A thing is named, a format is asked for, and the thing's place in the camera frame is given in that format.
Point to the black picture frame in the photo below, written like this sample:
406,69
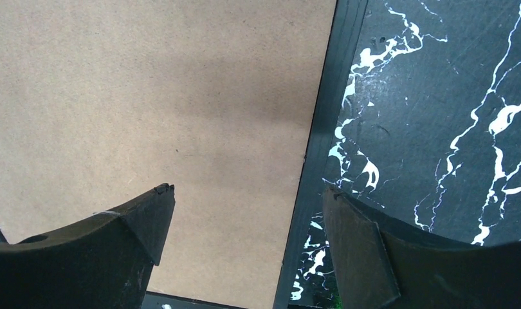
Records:
324,128

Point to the brown cardboard backing board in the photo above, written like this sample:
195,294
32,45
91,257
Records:
158,106

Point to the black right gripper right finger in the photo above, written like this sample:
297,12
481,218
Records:
383,262

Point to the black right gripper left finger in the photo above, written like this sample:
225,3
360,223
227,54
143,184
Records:
103,261

